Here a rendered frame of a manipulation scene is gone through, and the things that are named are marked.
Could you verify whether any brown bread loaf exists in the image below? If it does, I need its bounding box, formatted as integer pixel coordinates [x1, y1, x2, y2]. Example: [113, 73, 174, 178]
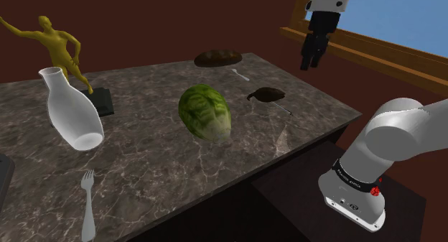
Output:
[193, 49, 243, 68]

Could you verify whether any dark brown spoon-shaped utensil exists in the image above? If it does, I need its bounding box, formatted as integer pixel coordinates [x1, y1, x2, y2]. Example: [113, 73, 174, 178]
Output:
[246, 86, 294, 116]

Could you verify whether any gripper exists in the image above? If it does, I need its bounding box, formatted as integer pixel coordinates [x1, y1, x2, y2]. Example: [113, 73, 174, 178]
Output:
[299, 10, 342, 72]

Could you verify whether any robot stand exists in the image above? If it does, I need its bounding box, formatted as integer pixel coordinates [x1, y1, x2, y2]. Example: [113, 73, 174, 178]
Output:
[251, 139, 427, 242]

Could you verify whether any gold figure on black base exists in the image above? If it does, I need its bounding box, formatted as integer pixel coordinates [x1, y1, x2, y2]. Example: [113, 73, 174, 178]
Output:
[0, 15, 116, 118]

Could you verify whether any marble top table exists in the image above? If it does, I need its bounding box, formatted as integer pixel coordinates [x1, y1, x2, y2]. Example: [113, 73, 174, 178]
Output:
[0, 52, 363, 242]

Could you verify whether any white vase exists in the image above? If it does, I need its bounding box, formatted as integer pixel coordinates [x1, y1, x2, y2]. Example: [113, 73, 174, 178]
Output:
[37, 66, 106, 152]

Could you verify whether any silver fork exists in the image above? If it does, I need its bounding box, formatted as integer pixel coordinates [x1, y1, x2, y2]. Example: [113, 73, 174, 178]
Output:
[80, 169, 97, 242]

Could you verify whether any wooden framed window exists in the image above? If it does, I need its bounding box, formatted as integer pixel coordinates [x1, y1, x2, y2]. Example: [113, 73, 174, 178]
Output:
[279, 0, 448, 97]

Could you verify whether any small white spoon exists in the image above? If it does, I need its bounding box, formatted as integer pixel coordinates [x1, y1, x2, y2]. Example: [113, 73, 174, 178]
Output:
[230, 68, 251, 83]

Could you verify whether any green lettuce head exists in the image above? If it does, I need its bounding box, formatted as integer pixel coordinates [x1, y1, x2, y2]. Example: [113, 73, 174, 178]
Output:
[177, 83, 233, 144]

